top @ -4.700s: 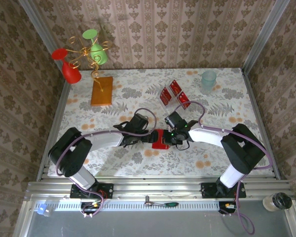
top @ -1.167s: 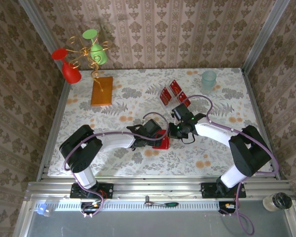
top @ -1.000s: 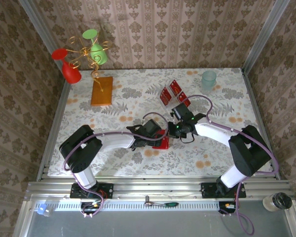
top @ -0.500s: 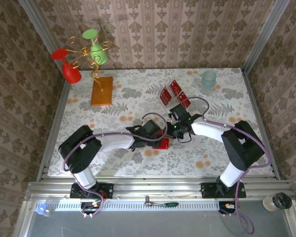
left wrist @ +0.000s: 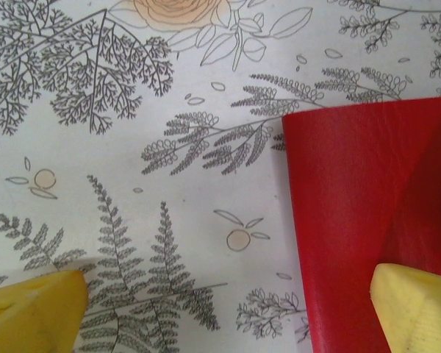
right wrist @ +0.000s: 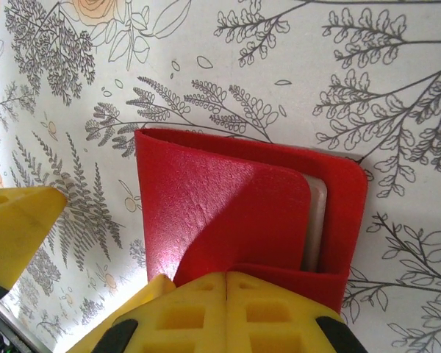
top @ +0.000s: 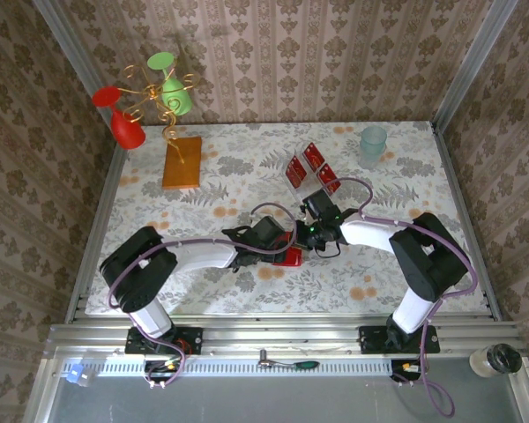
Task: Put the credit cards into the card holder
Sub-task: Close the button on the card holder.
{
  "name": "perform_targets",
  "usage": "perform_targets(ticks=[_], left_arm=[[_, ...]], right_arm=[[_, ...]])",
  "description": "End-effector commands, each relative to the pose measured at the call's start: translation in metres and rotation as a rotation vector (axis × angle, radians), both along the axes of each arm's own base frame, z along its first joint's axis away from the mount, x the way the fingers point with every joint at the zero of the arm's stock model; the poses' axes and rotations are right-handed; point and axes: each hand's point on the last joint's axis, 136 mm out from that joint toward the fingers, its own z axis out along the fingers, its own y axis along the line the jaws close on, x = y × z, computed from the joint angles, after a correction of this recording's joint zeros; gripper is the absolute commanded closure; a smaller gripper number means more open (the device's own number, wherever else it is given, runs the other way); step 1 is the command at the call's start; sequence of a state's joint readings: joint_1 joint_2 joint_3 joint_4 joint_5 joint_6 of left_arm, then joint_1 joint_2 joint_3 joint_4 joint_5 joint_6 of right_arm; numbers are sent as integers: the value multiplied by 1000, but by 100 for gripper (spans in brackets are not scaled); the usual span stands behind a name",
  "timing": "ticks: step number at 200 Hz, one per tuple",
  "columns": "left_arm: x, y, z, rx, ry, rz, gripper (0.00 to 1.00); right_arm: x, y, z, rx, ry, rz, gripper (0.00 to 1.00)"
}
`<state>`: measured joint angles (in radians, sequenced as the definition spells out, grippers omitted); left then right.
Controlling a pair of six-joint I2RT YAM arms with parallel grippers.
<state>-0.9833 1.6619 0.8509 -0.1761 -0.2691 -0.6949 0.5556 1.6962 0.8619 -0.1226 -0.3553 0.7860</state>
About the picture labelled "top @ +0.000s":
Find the red card packets cluster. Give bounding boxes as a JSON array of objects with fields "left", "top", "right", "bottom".
[{"left": 284, "top": 141, "right": 341, "bottom": 196}]

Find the red card holder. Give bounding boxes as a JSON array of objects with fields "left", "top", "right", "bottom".
[{"left": 267, "top": 232, "right": 304, "bottom": 270}]

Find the red credit card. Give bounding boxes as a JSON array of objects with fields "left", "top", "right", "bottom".
[
  {"left": 302, "top": 143, "right": 326, "bottom": 173},
  {"left": 285, "top": 155, "right": 309, "bottom": 189},
  {"left": 317, "top": 163, "right": 341, "bottom": 194}
]

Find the floral tablecloth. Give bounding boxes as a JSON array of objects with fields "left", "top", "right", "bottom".
[{"left": 86, "top": 122, "right": 490, "bottom": 316}]

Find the clear teal plastic cup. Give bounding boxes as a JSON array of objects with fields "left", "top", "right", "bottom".
[{"left": 359, "top": 126, "right": 388, "bottom": 168}]

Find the green wine glass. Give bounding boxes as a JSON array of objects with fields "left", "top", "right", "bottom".
[{"left": 146, "top": 51, "right": 191, "bottom": 117}]

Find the black connector board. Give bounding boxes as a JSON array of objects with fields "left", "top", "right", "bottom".
[
  {"left": 143, "top": 357, "right": 187, "bottom": 385},
  {"left": 390, "top": 359, "right": 426, "bottom": 383}
]

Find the red wine glass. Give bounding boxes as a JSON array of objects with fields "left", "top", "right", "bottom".
[{"left": 91, "top": 85, "right": 147, "bottom": 151}]

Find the clear jar black lid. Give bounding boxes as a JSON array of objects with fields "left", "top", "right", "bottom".
[{"left": 468, "top": 342, "right": 524, "bottom": 379}]

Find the blue white connector block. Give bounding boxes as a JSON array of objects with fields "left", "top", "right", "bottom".
[{"left": 63, "top": 363, "right": 93, "bottom": 389}]

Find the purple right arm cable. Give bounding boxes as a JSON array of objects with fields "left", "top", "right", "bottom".
[{"left": 306, "top": 177, "right": 477, "bottom": 418}]

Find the gold wire rack wooden base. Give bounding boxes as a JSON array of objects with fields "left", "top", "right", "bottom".
[{"left": 123, "top": 63, "right": 204, "bottom": 191}]

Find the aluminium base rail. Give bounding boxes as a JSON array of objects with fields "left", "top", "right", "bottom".
[{"left": 48, "top": 313, "right": 519, "bottom": 359}]

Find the white slotted cable duct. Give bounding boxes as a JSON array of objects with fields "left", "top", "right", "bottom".
[{"left": 59, "top": 357, "right": 396, "bottom": 379}]

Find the aluminium table side rail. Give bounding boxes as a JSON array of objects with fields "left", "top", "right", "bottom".
[
  {"left": 431, "top": 122, "right": 500, "bottom": 319},
  {"left": 65, "top": 147, "right": 129, "bottom": 323}
]

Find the aluminium frame post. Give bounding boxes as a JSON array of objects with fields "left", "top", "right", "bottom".
[
  {"left": 431, "top": 0, "right": 520, "bottom": 130},
  {"left": 31, "top": 0, "right": 131, "bottom": 153}
]

